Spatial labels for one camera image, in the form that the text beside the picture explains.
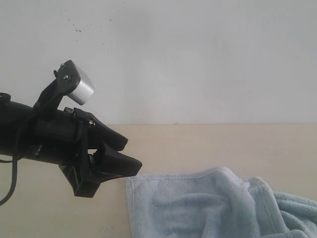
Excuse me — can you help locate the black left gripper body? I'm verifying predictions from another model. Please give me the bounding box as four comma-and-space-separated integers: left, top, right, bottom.
32, 108, 100, 198

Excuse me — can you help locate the light blue fleece towel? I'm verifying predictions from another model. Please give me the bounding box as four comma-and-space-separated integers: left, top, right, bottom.
126, 167, 317, 238

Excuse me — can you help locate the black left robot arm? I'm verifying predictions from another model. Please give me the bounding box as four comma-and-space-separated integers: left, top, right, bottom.
0, 94, 142, 198

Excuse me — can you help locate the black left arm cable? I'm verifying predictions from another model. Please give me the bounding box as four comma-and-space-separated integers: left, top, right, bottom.
0, 109, 38, 206

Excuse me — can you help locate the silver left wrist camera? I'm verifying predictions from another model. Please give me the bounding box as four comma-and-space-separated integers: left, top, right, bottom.
34, 60, 95, 115

